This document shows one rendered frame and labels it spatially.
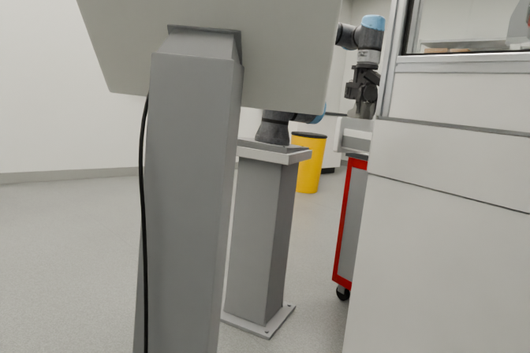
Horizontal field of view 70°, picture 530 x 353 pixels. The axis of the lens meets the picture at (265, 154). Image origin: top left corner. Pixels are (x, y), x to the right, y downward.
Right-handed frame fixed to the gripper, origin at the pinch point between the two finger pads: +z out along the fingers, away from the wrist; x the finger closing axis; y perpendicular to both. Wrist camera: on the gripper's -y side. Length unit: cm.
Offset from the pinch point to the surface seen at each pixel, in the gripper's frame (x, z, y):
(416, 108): 23.3, -6.7, -31.1
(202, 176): 68, 11, -16
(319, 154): -200, 46, 205
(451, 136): 23.5, -1.5, -40.3
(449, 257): 23, 24, -44
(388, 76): 23.5, -13.7, -22.7
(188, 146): 71, 5, -14
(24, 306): 84, 91, 94
